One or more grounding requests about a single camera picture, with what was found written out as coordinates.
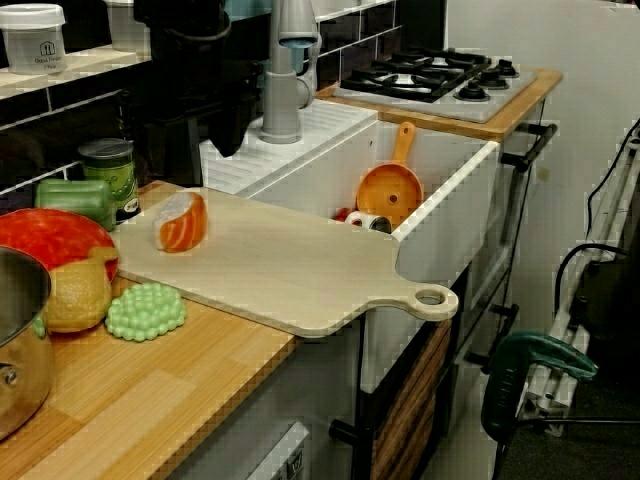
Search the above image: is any steel pot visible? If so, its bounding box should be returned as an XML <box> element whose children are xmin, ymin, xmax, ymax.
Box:
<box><xmin>0</xmin><ymin>245</ymin><xmax>55</xmax><ymax>441</ymax></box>

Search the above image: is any dark upright pillar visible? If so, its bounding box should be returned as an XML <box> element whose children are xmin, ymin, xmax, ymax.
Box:
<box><xmin>144</xmin><ymin>114</ymin><xmax>204</xmax><ymax>187</ymax></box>

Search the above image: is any black bar handle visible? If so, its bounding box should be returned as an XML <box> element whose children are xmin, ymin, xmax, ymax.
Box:
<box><xmin>467</xmin><ymin>302</ymin><xmax>521</xmax><ymax>374</ymax></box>
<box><xmin>501</xmin><ymin>122</ymin><xmax>559</xmax><ymax>174</ymax></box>
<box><xmin>328</xmin><ymin>389</ymin><xmax>374</xmax><ymax>480</ymax></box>

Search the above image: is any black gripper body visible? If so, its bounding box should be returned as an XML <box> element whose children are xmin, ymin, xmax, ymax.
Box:
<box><xmin>148</xmin><ymin>29</ymin><xmax>264</xmax><ymax>126</ymax></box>

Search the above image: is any orange salmon sushi toy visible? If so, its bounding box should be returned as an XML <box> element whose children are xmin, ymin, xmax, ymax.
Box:
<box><xmin>152</xmin><ymin>191</ymin><xmax>209</xmax><ymax>254</ymax></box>

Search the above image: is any thick black cable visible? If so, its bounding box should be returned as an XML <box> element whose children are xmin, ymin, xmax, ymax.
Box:
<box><xmin>552</xmin><ymin>242</ymin><xmax>631</xmax><ymax>321</ymax></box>

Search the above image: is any black gripper finger with logo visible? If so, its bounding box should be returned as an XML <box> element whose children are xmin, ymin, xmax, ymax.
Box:
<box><xmin>200</xmin><ymin>64</ymin><xmax>264</xmax><ymax>159</ymax></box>

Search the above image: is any wooden cutting board with handle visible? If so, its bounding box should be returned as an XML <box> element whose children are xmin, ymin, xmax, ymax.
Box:
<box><xmin>112</xmin><ymin>187</ymin><xmax>460</xmax><ymax>340</ymax></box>

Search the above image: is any light green grapes toy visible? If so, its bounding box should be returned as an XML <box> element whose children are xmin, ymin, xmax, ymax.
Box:
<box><xmin>104</xmin><ymin>281</ymin><xmax>187</xmax><ymax>343</ymax></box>

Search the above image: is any tan chicken drumstick toy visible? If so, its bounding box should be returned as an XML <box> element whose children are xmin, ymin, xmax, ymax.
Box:
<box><xmin>43</xmin><ymin>246</ymin><xmax>121</xmax><ymax>335</ymax></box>

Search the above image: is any green pea can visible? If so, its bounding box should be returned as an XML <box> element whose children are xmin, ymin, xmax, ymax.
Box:
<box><xmin>78</xmin><ymin>138</ymin><xmax>141</xmax><ymax>226</ymax></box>

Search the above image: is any white jar with print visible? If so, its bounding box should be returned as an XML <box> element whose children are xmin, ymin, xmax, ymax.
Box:
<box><xmin>0</xmin><ymin>3</ymin><xmax>67</xmax><ymax>76</ymax></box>

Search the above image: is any toy gas stove top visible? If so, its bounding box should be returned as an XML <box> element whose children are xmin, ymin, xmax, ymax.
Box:
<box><xmin>332</xmin><ymin>47</ymin><xmax>539</xmax><ymax>125</ymax></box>

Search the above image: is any grey toy dishwasher front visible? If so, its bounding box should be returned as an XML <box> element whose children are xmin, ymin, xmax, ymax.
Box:
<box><xmin>167</xmin><ymin>422</ymin><xmax>314</xmax><ymax>480</ymax></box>

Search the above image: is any green bell pepper toy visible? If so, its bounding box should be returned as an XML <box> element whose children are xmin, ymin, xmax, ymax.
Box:
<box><xmin>34</xmin><ymin>178</ymin><xmax>117</xmax><ymax>232</ymax></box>

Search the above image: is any green clamp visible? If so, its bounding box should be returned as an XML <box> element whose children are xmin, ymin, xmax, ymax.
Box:
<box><xmin>480</xmin><ymin>330</ymin><xmax>600</xmax><ymax>436</ymax></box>

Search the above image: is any grey toy faucet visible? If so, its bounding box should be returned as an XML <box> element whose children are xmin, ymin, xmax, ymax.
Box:
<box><xmin>259</xmin><ymin>0</ymin><xmax>324</xmax><ymax>145</ymax></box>

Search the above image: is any teal dish rack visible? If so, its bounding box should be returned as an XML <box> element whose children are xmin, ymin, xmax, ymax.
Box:
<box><xmin>223</xmin><ymin>0</ymin><xmax>275</xmax><ymax>15</ymax></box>

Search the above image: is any red plate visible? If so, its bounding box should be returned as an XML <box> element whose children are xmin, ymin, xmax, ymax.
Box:
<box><xmin>0</xmin><ymin>208</ymin><xmax>116</xmax><ymax>274</ymax></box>

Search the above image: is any aluminium frame rail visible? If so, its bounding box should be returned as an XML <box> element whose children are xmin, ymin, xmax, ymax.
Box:
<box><xmin>514</xmin><ymin>119</ymin><xmax>640</xmax><ymax>431</ymax></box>

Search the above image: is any white toy sink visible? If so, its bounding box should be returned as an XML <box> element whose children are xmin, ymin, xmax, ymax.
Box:
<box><xmin>198</xmin><ymin>97</ymin><xmax>501</xmax><ymax>396</ymax></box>

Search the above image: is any wood slat cabinet door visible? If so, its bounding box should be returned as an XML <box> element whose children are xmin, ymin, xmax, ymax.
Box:
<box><xmin>372</xmin><ymin>319</ymin><xmax>454</xmax><ymax>480</ymax></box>

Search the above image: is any plain white jar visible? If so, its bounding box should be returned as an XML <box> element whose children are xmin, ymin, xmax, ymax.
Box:
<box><xmin>104</xmin><ymin>0</ymin><xmax>151</xmax><ymax>54</ymax></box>

